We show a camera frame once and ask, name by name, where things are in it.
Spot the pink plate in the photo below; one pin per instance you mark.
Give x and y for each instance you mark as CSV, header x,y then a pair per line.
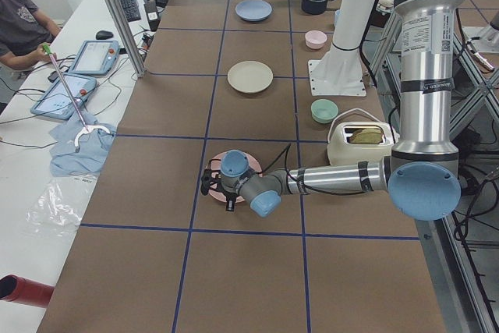
x,y
213,167

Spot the aluminium frame post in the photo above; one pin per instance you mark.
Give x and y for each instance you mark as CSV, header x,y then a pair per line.
x,y
122,26

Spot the green bowl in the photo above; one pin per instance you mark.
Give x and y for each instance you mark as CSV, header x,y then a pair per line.
x,y
324,111

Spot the black computer mouse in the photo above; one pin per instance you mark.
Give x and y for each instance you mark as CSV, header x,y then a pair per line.
x,y
104,35

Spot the pink reacher grabber tool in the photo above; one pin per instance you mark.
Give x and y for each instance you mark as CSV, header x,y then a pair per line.
x,y
87,129

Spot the black keyboard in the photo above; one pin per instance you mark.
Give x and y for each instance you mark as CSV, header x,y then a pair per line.
x,y
130,9

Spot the light blue cup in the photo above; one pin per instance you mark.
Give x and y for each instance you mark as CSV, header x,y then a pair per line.
x,y
337,17

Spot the blue teach pendant tablet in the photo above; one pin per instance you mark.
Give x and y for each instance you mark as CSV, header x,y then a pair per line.
x,y
95,57

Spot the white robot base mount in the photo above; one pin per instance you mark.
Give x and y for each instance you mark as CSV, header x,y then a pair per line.
x,y
339,72

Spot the light blue cloth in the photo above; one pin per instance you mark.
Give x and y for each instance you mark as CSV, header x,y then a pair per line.
x,y
89,159

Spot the seated person in grey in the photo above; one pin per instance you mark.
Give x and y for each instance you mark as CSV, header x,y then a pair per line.
x,y
25,30

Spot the clear plastic bag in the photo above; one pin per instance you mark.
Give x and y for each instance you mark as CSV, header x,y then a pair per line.
x,y
59,210

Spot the red cylinder tube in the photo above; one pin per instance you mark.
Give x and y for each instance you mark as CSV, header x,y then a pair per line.
x,y
24,291

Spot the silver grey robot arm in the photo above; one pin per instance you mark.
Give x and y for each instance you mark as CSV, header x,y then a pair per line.
x,y
421,172

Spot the blue plate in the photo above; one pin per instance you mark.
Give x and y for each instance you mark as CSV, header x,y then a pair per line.
x,y
253,10

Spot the pink bowl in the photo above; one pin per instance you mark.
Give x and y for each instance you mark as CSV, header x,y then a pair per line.
x,y
315,39

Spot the cream toaster with bread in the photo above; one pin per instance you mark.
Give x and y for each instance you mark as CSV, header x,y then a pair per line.
x,y
350,142

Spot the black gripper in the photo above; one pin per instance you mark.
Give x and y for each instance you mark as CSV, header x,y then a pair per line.
x,y
230,195

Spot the cream white plate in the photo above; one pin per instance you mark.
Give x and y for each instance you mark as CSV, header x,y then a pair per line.
x,y
250,77

